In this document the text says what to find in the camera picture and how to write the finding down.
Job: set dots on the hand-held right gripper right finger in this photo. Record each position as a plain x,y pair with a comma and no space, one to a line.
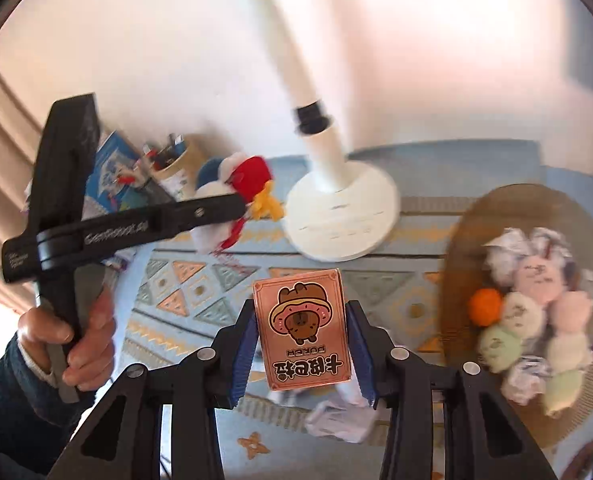
364,360

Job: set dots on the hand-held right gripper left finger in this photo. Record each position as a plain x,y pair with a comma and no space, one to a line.
241,360

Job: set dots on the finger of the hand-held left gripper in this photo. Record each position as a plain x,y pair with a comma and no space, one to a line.
199,212

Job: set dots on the white plush duck toy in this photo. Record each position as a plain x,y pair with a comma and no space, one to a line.
236,180

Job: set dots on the paper ball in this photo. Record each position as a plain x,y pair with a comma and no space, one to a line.
524,380
336,417
551,245
506,255
589,280

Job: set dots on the pink card box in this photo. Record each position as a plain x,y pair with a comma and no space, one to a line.
301,327

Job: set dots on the orange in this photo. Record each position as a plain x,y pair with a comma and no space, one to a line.
486,305

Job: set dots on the round woven basket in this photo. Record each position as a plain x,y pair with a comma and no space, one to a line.
476,240

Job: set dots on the small three-ball plush dango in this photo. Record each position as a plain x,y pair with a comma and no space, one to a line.
521,312

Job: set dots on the person's left forearm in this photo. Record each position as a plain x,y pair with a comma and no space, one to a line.
11,420

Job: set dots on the person's left hand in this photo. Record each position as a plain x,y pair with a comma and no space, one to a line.
94,335

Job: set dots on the row of books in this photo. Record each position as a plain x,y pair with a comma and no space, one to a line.
106,175

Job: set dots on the bundle of pens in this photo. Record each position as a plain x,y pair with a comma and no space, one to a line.
164,152

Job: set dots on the patterned table mat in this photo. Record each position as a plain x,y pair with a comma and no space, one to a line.
191,285

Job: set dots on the white pole stand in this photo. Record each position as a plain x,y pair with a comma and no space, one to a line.
341,220

